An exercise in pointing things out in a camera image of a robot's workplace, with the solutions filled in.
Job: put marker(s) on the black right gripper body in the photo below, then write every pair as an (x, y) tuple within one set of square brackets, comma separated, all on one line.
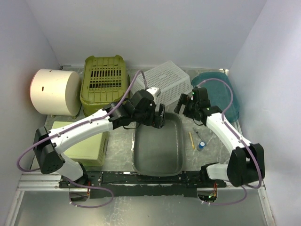
[(189, 110)]

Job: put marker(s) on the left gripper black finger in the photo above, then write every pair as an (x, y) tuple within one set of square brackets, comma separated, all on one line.
[(161, 111), (159, 122)]

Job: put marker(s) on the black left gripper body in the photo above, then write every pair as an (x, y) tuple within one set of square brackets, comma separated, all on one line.
[(146, 118)]

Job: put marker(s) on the white plastic tray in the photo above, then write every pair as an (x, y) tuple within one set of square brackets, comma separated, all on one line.
[(171, 80)]

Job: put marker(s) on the grey plastic tub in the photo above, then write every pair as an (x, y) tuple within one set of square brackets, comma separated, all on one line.
[(159, 152)]

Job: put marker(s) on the translucent blue plastic container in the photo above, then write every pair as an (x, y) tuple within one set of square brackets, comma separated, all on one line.
[(218, 93)]

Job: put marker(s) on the olive green plastic tub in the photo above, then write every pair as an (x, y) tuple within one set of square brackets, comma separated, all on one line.
[(105, 80)]

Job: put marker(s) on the pale yellow perforated basket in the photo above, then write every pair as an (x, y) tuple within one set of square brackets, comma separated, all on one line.
[(82, 141)]

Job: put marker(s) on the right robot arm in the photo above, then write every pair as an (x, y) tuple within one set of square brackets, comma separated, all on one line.
[(246, 164)]

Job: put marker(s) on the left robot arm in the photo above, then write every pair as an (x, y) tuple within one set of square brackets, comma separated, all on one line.
[(52, 144)]

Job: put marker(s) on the clear syringe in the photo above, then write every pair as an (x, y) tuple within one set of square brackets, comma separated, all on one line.
[(197, 133)]

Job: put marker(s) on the yellow pencil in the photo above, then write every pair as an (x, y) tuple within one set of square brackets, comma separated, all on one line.
[(191, 139)]

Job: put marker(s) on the small blue capped vial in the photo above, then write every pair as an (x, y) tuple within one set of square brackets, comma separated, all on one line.
[(201, 146)]

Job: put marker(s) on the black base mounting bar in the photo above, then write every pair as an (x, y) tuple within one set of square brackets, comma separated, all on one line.
[(132, 184)]

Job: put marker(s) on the beige cylindrical roll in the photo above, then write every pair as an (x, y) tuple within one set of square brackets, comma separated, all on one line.
[(56, 92)]

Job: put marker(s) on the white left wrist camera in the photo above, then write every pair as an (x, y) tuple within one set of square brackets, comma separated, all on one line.
[(155, 92)]

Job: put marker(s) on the aluminium front frame rail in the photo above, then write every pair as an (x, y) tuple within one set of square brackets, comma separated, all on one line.
[(40, 202)]

